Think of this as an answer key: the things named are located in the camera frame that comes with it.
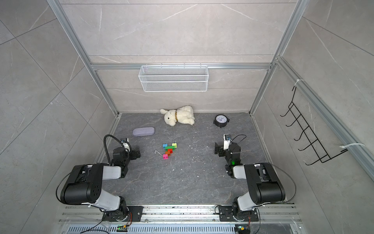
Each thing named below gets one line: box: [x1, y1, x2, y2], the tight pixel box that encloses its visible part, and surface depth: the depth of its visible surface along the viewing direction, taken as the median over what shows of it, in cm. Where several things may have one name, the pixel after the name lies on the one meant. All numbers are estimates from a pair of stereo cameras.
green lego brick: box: [165, 145, 175, 151], surface depth 99 cm
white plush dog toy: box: [159, 105, 196, 127], surface depth 110 cm
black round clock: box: [213, 114, 230, 129], surface depth 113 cm
